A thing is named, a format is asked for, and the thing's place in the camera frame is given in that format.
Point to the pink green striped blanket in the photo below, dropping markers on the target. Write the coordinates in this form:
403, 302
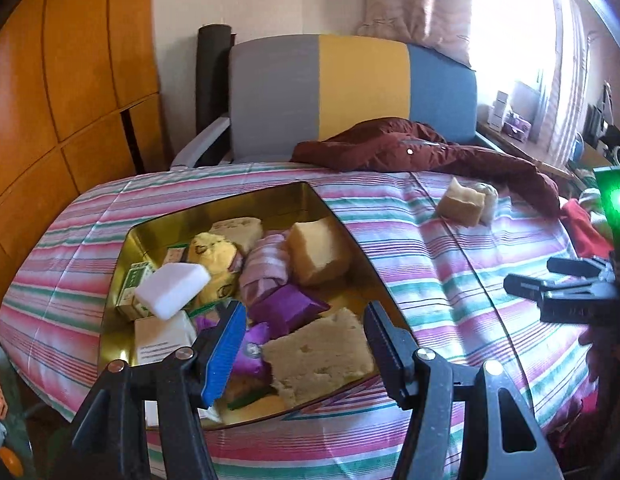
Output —
439, 270

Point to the orange fruit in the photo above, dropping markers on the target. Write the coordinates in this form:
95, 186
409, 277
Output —
12, 462

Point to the black rolled mat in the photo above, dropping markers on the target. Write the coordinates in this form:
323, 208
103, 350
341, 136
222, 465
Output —
212, 75

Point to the grey yellow blue headboard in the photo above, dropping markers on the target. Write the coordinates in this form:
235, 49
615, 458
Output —
360, 85

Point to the grey chair armrest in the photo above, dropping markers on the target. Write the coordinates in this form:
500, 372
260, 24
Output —
200, 142

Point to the yellow sponge cube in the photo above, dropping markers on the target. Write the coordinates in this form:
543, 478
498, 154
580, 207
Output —
317, 252

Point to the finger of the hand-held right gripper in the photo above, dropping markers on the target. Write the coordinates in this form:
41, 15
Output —
569, 302
579, 267

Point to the person's right hand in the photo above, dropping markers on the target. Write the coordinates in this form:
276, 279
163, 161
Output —
600, 350

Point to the white boxes stack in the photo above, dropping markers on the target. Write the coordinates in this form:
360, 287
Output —
498, 110

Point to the pink striped towel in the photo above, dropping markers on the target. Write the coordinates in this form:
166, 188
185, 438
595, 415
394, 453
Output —
265, 270

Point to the large beige sponge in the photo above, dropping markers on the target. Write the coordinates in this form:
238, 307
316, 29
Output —
315, 360

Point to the whitish sponge block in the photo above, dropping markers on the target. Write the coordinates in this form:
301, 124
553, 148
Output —
490, 200

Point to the green white small box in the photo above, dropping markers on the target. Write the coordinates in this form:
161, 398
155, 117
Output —
132, 287
176, 255

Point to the wooden wardrobe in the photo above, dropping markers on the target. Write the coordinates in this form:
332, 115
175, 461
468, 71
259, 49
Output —
65, 60

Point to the red cloth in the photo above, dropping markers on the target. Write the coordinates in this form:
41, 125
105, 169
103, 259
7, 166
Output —
584, 230

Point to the white board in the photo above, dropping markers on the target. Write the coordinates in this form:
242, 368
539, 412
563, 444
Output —
525, 97

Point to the yellow plush toy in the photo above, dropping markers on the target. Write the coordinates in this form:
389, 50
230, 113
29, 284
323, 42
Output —
212, 257

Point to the beige sponge block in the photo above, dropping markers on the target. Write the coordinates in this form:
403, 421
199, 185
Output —
237, 230

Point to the black appliance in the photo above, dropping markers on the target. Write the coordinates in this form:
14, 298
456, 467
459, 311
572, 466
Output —
612, 132

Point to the purple box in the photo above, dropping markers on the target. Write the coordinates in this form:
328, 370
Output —
518, 126

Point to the glass side table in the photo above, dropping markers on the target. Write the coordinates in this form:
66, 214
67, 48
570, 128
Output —
20, 425

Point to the white sponge block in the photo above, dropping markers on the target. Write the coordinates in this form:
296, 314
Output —
172, 290

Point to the blue kettle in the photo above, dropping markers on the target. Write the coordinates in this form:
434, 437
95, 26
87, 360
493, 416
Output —
579, 147

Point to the tan sponge block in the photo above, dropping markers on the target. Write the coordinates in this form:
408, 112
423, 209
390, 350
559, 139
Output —
459, 202

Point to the pale patterned curtain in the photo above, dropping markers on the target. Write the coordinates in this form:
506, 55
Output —
414, 5

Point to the dark red jacket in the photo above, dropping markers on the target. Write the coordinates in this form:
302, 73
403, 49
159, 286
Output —
389, 147

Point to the pink striped curtain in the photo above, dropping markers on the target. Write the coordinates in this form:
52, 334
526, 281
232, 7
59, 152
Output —
564, 85

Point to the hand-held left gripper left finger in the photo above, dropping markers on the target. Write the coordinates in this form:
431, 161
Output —
225, 350

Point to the gold metal tin box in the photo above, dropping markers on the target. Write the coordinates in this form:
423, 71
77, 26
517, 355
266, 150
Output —
155, 230

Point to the wooden desk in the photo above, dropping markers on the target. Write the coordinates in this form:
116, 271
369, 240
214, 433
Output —
519, 147

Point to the dark pink cloth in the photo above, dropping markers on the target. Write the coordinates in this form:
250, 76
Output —
589, 425

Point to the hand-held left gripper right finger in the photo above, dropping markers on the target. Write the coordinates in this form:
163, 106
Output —
387, 355

